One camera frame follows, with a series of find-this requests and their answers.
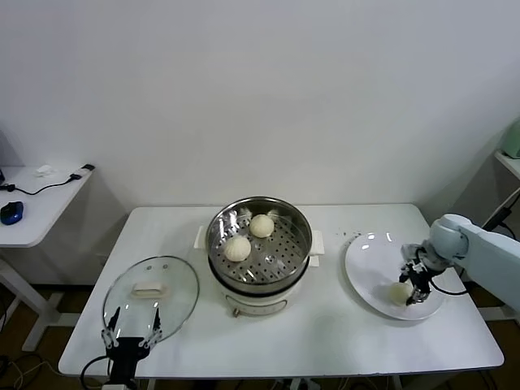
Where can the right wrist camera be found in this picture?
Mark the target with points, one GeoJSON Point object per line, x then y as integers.
{"type": "Point", "coordinates": [411, 250]}

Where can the white shelf board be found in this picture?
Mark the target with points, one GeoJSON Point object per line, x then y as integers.
{"type": "Point", "coordinates": [510, 166]}

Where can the white steamed baozi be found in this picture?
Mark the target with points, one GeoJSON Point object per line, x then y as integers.
{"type": "Point", "coordinates": [397, 293]}
{"type": "Point", "coordinates": [237, 248]}
{"type": "Point", "coordinates": [261, 226]}

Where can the pale green appliance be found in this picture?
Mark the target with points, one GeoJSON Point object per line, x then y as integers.
{"type": "Point", "coordinates": [514, 142]}

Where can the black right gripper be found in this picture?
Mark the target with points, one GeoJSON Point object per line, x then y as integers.
{"type": "Point", "coordinates": [421, 280]}

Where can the blue computer mouse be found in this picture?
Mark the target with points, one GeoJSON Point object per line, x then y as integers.
{"type": "Point", "coordinates": [12, 213]}

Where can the steel steamer basket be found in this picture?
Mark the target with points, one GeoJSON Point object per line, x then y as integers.
{"type": "Point", "coordinates": [302, 233]}

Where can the small white desk object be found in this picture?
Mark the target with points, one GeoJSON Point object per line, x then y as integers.
{"type": "Point", "coordinates": [44, 170]}

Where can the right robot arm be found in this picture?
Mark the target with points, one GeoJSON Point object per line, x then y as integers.
{"type": "Point", "coordinates": [487, 252]}

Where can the white side table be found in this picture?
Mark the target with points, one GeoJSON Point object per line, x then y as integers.
{"type": "Point", "coordinates": [48, 211]}

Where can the glass pot lid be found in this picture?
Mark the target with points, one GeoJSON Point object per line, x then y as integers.
{"type": "Point", "coordinates": [148, 290]}

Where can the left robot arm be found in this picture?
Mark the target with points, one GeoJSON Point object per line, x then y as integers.
{"type": "Point", "coordinates": [115, 387]}

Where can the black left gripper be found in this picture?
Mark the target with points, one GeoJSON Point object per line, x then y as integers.
{"type": "Point", "coordinates": [126, 353]}

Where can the cream electric cooker pot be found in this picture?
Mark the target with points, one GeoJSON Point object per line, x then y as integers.
{"type": "Point", "coordinates": [260, 304]}

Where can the white oval plate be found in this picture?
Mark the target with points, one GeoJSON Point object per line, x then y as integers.
{"type": "Point", "coordinates": [361, 252]}

